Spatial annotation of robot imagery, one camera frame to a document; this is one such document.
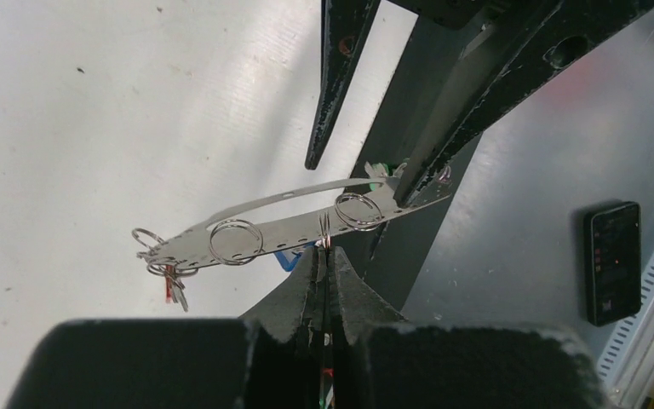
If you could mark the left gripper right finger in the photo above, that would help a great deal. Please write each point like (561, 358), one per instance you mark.
(382, 360)

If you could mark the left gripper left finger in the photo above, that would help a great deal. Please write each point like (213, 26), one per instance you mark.
(264, 362)

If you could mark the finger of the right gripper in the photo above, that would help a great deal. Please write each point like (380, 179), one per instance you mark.
(344, 28)
(528, 45)

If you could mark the blue key tag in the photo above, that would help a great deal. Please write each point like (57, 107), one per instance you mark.
(288, 259)

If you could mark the red key tag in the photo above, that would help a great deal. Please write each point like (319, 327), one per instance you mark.
(169, 297)

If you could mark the metal crescent keyring plate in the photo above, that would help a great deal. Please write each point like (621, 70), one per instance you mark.
(226, 238)

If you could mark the green key tag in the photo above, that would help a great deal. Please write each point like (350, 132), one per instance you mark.
(383, 170)

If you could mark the black phone device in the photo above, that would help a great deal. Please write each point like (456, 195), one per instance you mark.
(611, 237)

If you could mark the far white cable duct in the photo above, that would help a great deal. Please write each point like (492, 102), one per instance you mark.
(626, 364)

